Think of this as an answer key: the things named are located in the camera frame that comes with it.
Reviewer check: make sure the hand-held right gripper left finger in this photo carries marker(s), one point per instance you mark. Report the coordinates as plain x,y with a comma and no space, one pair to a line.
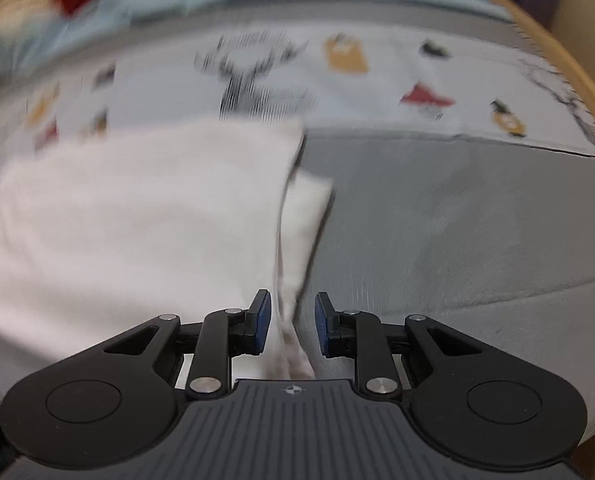
262,325

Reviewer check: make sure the printed bed sheet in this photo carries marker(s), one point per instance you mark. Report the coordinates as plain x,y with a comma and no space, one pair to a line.
377,95

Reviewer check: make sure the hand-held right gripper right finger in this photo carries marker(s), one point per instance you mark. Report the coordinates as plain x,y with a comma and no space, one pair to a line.
321,327

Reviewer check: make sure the grey bed sheet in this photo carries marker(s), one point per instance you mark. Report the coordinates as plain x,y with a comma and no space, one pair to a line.
452,220

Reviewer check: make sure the white shirt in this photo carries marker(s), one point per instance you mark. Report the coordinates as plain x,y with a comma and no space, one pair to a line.
127,235

